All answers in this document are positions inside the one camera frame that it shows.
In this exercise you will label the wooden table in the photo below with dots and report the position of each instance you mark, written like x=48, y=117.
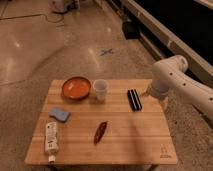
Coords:
x=106, y=132

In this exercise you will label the white tube with label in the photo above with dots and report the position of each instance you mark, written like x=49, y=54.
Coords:
x=51, y=141

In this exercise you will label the blue sponge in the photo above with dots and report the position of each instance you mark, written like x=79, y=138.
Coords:
x=59, y=114

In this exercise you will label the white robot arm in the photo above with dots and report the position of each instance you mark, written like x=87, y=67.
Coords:
x=170, y=74

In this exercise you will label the black box on floor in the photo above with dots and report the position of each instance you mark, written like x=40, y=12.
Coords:
x=130, y=31

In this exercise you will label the dark red chili pepper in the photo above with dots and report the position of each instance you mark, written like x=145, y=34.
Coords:
x=100, y=132

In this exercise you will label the orange bowl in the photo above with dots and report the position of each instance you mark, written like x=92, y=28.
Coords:
x=76, y=88

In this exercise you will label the black rectangular block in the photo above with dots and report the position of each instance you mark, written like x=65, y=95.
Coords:
x=134, y=100

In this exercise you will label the white ceramic cup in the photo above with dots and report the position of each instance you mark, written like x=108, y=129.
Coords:
x=100, y=87

